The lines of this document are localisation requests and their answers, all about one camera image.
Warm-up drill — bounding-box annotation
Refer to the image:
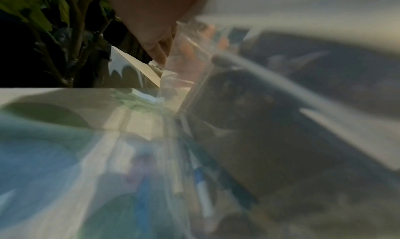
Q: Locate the polka dot tablecloth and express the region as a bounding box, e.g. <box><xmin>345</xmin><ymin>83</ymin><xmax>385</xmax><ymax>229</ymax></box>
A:
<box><xmin>0</xmin><ymin>87</ymin><xmax>188</xmax><ymax>239</ymax></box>

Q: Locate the pile of assorted pens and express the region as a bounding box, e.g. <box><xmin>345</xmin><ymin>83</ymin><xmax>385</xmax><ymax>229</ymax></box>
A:
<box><xmin>168</xmin><ymin>124</ymin><xmax>260</xmax><ymax>219</ymax></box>

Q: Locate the clear plastic organizer box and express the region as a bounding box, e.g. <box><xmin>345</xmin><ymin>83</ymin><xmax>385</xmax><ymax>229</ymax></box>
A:
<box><xmin>159</xmin><ymin>10</ymin><xmax>400</xmax><ymax>239</ymax></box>

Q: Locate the person's left hand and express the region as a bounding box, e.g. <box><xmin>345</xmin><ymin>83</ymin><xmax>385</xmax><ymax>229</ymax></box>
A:
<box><xmin>102</xmin><ymin>0</ymin><xmax>226</xmax><ymax>68</ymax></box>

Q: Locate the large leafy plant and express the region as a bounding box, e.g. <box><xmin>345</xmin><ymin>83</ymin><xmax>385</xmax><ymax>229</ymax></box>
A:
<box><xmin>0</xmin><ymin>0</ymin><xmax>151</xmax><ymax>88</ymax></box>

